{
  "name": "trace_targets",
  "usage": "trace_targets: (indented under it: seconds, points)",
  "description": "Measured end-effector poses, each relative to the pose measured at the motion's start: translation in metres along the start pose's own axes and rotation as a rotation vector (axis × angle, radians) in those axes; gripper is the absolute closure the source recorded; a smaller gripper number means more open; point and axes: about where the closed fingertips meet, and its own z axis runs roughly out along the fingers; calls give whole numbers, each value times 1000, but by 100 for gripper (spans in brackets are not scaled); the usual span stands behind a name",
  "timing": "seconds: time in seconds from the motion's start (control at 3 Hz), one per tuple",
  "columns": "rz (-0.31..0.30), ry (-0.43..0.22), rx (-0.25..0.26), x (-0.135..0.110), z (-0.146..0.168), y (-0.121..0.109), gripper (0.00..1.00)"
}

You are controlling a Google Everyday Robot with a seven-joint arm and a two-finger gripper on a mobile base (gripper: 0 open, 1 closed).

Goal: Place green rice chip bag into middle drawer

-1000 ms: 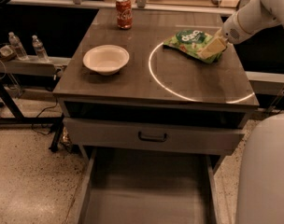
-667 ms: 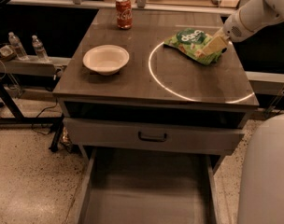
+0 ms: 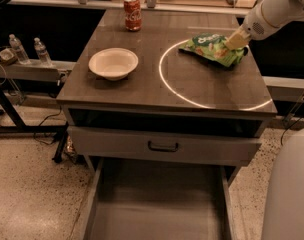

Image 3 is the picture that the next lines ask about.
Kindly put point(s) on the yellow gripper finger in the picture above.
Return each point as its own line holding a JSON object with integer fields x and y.
{"x": 238, "y": 39}

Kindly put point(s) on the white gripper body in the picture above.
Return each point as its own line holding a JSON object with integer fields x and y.
{"x": 257, "y": 24}

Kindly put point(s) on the green rice chip bag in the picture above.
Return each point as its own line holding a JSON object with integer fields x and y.
{"x": 212, "y": 47}

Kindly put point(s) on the grey drawer cabinet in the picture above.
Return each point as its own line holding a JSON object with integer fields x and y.
{"x": 169, "y": 91}

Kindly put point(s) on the grey top drawer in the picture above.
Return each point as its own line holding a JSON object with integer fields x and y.
{"x": 196, "y": 149}

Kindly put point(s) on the open grey middle drawer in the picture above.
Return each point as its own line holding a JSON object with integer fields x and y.
{"x": 146, "y": 200}

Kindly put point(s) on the red soda can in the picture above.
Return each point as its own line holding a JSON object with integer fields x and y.
{"x": 133, "y": 19}

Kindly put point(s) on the white bowl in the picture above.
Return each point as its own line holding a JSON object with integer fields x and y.
{"x": 113, "y": 64}

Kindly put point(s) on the grey side bench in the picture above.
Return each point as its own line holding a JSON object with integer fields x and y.
{"x": 35, "y": 71}

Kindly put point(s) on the clear water bottle right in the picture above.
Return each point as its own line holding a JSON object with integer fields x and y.
{"x": 42, "y": 52}

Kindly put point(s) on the clear water bottle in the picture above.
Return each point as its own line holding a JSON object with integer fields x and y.
{"x": 18, "y": 49}
{"x": 42, "y": 52}

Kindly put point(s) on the clear water bottle left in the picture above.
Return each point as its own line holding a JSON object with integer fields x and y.
{"x": 18, "y": 49}

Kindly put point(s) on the small bowl on bench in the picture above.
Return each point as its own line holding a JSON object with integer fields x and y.
{"x": 7, "y": 56}

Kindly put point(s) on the black drawer handle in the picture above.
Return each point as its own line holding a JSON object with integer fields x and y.
{"x": 162, "y": 148}

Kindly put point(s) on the grey back rail shelf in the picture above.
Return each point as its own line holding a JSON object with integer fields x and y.
{"x": 142, "y": 4}

